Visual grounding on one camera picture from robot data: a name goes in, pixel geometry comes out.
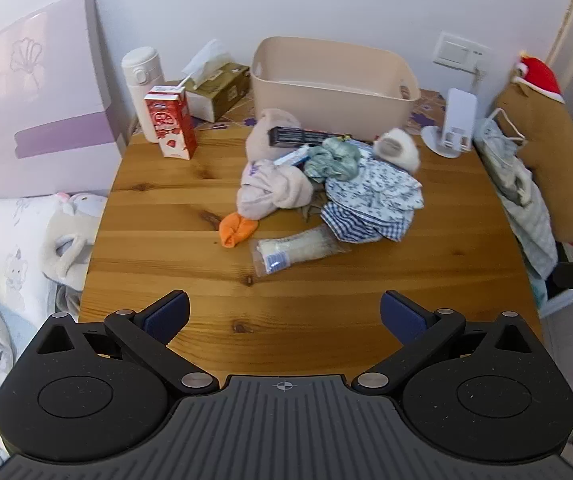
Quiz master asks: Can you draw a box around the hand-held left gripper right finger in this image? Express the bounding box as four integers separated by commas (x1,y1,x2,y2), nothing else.
353,289,543,396

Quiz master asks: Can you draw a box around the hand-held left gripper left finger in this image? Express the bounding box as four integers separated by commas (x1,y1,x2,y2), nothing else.
33,289,218,396

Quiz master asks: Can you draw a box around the blue floral doll dress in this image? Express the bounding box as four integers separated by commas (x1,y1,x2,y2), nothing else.
320,152,424,243

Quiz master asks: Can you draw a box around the clear cotton swab packet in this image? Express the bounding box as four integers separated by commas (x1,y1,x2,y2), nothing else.
250,225,352,277

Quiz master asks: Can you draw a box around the pink fuzzy cloth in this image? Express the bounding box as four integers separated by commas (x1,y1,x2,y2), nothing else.
236,108,314,221

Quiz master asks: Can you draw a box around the white fluffy doll hat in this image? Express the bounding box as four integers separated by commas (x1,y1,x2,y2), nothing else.
372,127,421,171

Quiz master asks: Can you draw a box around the green scrunchie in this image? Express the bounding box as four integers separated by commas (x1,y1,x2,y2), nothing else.
303,137,364,184

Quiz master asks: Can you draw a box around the long black box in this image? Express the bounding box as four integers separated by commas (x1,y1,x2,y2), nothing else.
268,126,382,150

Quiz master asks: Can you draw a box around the beige plastic storage bin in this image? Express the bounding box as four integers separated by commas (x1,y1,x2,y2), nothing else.
250,36,422,138

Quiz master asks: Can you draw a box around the wooden desktop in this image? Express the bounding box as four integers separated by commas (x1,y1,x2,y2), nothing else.
77,87,542,391

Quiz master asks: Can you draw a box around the light blue cloth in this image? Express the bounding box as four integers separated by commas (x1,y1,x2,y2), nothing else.
473,115,559,281

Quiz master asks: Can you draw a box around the orange plush piece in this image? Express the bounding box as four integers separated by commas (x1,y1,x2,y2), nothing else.
219,212,260,250

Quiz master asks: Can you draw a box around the brown plush toy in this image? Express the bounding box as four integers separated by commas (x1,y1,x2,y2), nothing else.
496,52,573,243

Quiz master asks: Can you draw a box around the white plush toy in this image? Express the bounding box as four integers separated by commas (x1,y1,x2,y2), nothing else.
41,192,108,281

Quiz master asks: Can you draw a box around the white elephant print pillow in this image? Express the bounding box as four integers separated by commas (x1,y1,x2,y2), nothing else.
0,195,67,331

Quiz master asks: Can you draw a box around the red milk carton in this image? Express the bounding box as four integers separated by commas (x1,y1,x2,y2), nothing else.
144,85,198,161

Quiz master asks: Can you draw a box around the white phone stand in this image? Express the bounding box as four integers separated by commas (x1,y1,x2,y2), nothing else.
420,88,479,159

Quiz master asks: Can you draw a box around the gold tissue box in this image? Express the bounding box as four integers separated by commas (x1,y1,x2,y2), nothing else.
180,38,252,123

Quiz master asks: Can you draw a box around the white thermos bottle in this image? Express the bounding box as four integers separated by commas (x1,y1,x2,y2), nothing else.
120,46,162,143

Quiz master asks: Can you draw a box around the white and purple board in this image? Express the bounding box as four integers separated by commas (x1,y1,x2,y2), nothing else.
0,0,128,201

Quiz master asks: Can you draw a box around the white wall switch socket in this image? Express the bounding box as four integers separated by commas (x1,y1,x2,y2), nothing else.
433,31,494,68

